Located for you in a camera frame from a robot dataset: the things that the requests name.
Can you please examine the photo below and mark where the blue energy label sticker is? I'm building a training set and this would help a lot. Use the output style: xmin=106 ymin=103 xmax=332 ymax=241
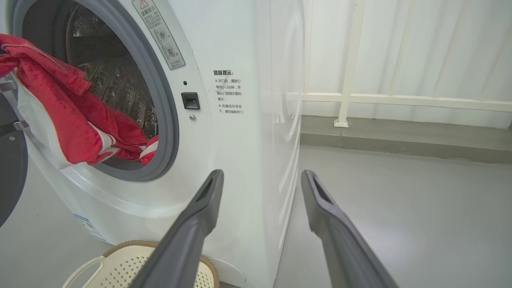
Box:
xmin=73 ymin=213 xmax=108 ymax=243

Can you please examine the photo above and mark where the white front-load washing machine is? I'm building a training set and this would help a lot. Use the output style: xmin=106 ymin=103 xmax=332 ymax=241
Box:
xmin=0 ymin=0 xmax=307 ymax=288

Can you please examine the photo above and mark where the white metal railing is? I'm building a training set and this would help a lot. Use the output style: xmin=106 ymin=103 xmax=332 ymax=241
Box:
xmin=286 ymin=0 xmax=512 ymax=128

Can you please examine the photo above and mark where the red and white garment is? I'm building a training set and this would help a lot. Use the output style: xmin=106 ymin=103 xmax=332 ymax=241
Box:
xmin=0 ymin=34 xmax=160 ymax=169

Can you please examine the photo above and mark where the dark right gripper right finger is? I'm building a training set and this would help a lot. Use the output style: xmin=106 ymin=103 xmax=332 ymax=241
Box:
xmin=301 ymin=170 xmax=398 ymax=288

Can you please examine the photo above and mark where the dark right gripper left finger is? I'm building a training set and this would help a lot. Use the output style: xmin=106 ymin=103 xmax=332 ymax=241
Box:
xmin=130 ymin=169 xmax=224 ymax=288

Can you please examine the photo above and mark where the cream perforated laundry basket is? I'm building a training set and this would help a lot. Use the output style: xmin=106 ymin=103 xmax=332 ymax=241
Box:
xmin=62 ymin=240 xmax=220 ymax=288

